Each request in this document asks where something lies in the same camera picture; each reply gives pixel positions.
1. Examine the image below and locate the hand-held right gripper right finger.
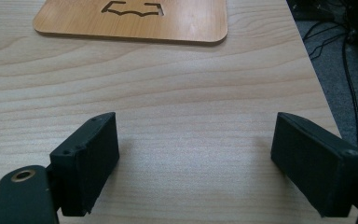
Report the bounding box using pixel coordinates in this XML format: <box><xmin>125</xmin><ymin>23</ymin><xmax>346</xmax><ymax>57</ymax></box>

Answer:
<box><xmin>270</xmin><ymin>111</ymin><xmax>358</xmax><ymax>218</ymax></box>

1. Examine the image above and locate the thin black cable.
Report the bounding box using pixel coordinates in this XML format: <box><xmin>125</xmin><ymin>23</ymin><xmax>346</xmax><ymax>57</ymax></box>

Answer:
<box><xmin>301</xmin><ymin>18</ymin><xmax>351</xmax><ymax>62</ymax></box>

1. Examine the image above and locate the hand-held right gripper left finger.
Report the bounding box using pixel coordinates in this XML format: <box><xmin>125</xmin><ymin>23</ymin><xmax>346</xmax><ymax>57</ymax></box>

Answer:
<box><xmin>48</xmin><ymin>111</ymin><xmax>120</xmax><ymax>217</ymax></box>

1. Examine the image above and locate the wooden board with cutout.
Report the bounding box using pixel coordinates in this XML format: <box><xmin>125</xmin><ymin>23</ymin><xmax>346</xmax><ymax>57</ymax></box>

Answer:
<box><xmin>33</xmin><ymin>0</ymin><xmax>228</xmax><ymax>45</ymax></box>

